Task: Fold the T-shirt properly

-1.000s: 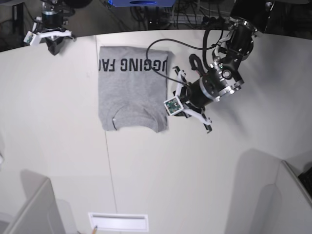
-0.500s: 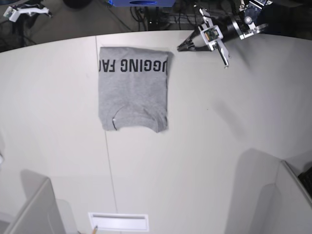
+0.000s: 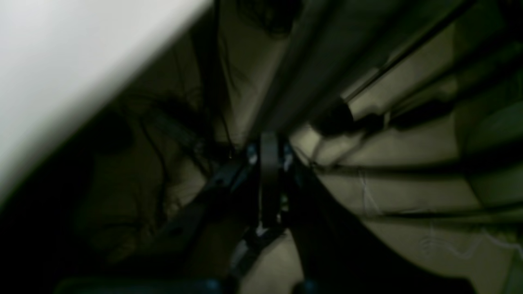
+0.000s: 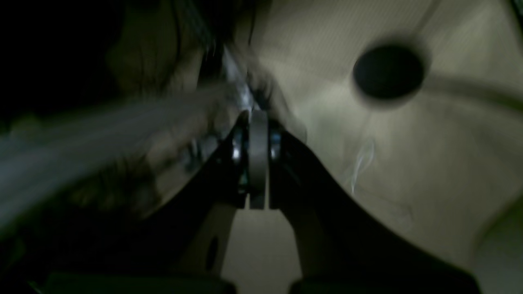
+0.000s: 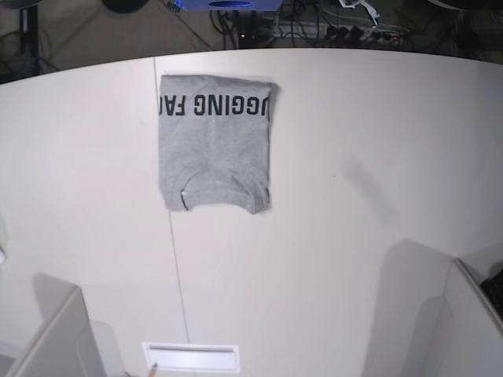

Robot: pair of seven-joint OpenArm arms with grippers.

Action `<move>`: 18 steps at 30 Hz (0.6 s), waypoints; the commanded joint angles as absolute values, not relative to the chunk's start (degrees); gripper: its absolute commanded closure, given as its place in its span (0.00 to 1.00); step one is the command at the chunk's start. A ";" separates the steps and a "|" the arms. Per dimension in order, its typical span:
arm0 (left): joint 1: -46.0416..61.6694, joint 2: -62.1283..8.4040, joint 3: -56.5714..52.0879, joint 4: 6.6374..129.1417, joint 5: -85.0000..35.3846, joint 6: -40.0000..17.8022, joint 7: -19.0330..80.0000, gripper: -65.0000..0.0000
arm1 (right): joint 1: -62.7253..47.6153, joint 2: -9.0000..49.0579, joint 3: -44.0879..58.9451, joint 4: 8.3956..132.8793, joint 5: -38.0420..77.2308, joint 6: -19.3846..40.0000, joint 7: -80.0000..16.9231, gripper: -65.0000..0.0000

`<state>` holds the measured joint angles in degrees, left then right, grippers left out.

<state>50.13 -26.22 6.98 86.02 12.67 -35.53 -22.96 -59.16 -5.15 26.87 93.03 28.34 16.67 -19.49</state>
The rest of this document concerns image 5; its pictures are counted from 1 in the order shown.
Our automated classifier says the grey T-shirt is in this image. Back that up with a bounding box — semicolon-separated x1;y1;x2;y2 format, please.
158;75;274;214

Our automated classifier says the blue box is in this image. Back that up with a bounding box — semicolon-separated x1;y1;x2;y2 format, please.
173;0;283;11

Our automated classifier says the yellow pencil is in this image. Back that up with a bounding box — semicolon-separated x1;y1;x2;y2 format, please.
148;364;157;377

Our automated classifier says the grey partition panel left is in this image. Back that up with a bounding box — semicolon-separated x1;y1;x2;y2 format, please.
1;284;106;376

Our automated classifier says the grey partition panel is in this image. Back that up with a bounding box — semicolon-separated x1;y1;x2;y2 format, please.
451;257;503;335
1;284;106;376

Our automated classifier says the grey partition panel right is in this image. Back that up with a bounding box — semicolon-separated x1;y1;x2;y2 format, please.
451;257;503;335

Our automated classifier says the black keyboard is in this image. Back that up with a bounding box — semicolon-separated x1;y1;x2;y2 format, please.
480;272;503;316

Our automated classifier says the white cable grommet tray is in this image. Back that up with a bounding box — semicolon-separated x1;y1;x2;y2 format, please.
142;342;240;374

